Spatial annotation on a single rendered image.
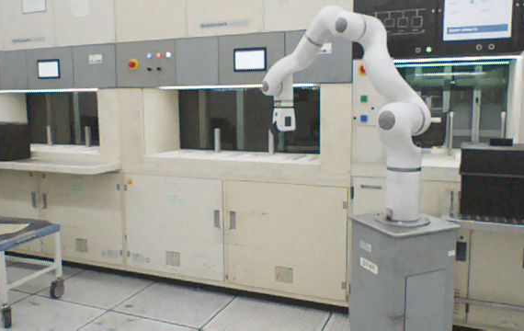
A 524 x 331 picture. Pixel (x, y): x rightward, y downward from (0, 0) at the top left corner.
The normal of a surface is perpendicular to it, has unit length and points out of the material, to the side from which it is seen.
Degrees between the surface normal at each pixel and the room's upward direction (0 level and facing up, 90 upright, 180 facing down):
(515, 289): 90
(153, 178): 90
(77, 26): 90
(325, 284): 90
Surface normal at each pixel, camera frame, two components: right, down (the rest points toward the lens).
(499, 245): -0.38, 0.11
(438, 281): 0.38, 0.11
